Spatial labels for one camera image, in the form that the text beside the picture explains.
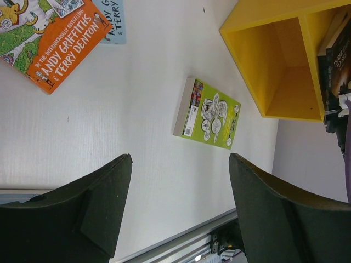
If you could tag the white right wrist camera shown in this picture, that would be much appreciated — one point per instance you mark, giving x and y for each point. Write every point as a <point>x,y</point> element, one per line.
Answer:
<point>343,98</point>

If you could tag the green comic book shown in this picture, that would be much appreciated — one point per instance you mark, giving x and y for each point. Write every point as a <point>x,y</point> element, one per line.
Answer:
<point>207,115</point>

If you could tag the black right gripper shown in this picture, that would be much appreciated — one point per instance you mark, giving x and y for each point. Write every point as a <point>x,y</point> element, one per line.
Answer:
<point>333,122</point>

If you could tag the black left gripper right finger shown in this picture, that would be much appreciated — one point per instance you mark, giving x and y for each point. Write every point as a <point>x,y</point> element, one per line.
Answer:
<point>281,222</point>

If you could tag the light blue treehouse book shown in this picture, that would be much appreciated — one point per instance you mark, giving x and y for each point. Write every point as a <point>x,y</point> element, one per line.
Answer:
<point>114,13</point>

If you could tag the orange treehouse book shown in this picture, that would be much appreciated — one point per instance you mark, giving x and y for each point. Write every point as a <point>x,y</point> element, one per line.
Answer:
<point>46,40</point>

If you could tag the Three Days To See book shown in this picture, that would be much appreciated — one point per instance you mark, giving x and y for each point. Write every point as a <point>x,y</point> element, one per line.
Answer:
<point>334,68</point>

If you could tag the yellow wooden shelf box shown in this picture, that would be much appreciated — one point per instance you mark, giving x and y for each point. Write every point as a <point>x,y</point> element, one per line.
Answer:
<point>275,46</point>

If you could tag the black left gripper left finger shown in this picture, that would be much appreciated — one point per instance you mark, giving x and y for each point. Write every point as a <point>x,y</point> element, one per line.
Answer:
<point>78,222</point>

